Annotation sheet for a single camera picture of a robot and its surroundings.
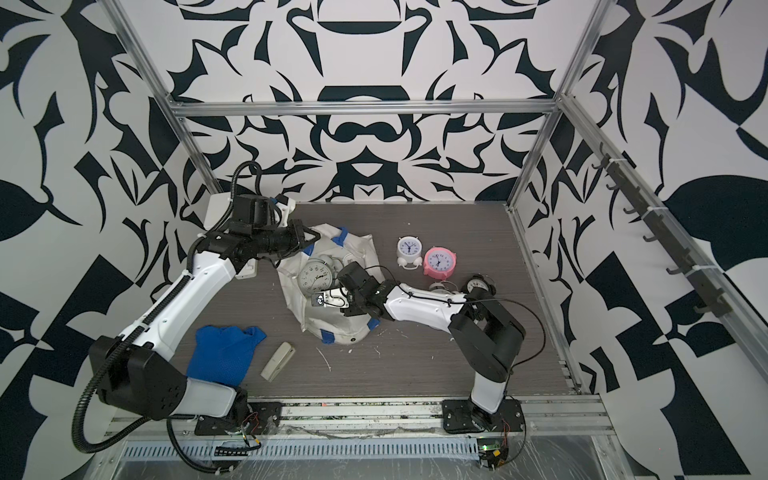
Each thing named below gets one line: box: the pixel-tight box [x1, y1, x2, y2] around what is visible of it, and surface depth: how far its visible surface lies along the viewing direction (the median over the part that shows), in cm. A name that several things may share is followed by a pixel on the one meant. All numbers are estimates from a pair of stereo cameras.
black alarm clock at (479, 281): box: [465, 274, 497, 296], surface depth 96 cm
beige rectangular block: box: [260, 342, 296, 383], surface depth 82 cm
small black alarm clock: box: [311, 292, 325, 307], surface depth 75 cm
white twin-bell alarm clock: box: [298, 254, 344, 294], surface depth 93 cm
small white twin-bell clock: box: [397, 236, 423, 270], surface depth 104 cm
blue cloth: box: [186, 325, 267, 387], surface depth 84 cm
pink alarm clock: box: [423, 246, 457, 280], surface depth 102 cm
